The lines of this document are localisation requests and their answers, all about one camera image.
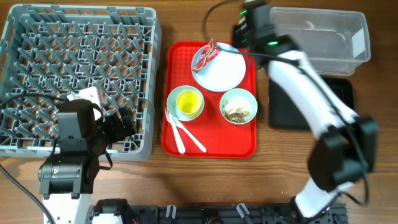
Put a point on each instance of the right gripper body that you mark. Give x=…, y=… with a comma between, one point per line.
x=242, y=38

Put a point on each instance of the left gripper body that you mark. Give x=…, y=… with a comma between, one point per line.
x=113, y=130

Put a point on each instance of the red snack wrapper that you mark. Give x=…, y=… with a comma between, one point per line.
x=211, y=50

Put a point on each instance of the yellow plastic cup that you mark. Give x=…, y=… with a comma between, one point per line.
x=189, y=103

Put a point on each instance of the green bowl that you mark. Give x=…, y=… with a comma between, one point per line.
x=245, y=94

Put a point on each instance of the rice and food scraps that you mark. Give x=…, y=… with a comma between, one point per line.
x=236, y=109

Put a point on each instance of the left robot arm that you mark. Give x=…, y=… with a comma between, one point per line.
x=67, y=176

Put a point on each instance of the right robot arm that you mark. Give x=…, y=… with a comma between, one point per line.
x=345, y=151

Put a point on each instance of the black waste tray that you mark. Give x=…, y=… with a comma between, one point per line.
x=283, y=114

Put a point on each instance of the grey dishwasher rack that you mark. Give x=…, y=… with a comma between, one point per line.
x=51, y=51

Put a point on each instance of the light blue plate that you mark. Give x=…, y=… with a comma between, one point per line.
x=226, y=71

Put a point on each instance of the white plastic spoon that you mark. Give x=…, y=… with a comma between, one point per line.
x=193, y=138

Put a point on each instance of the white plastic fork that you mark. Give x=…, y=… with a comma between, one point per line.
x=178, y=139

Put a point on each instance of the light blue bowl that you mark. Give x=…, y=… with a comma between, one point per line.
x=172, y=106

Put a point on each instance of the clear plastic bin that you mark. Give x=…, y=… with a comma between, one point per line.
x=336, y=42

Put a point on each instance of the red serving tray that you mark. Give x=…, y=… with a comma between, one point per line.
x=221, y=138

